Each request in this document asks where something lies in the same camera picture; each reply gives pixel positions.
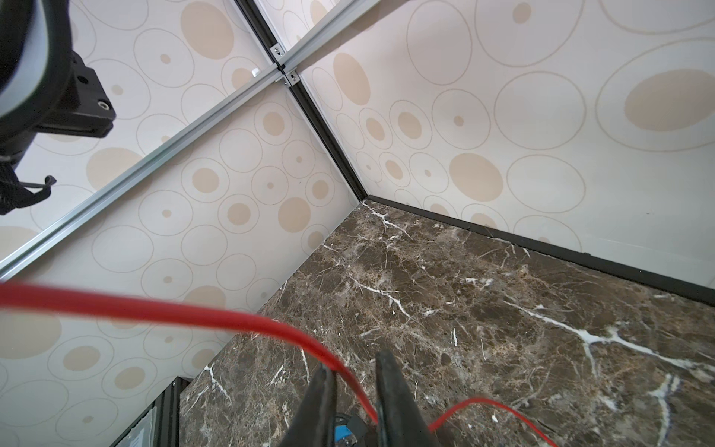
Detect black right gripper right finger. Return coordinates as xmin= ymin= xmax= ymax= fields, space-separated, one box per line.
xmin=375 ymin=350 xmax=439 ymax=447

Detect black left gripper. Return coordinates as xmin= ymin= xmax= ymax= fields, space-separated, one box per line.
xmin=0 ymin=49 xmax=117 ymax=216

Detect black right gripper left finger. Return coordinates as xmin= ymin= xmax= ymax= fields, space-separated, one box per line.
xmin=279 ymin=365 xmax=337 ymax=447

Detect red headphone cable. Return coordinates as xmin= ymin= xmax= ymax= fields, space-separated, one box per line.
xmin=0 ymin=281 xmax=560 ymax=447

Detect white black headphones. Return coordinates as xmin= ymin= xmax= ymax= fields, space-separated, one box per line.
xmin=1 ymin=1 xmax=72 ymax=143

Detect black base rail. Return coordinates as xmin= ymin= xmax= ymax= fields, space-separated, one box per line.
xmin=111 ymin=377 xmax=190 ymax=447

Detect aluminium left rail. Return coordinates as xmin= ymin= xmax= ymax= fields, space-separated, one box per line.
xmin=1 ymin=65 xmax=279 ymax=281

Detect aluminium rail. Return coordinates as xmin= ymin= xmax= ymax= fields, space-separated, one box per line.
xmin=270 ymin=0 xmax=411 ymax=74
xmin=1 ymin=65 xmax=279 ymax=281

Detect black corner frame post left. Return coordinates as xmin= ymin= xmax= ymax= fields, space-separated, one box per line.
xmin=234 ymin=0 xmax=368 ymax=202

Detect aluminium back rail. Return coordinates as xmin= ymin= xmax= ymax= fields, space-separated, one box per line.
xmin=270 ymin=0 xmax=411 ymax=74

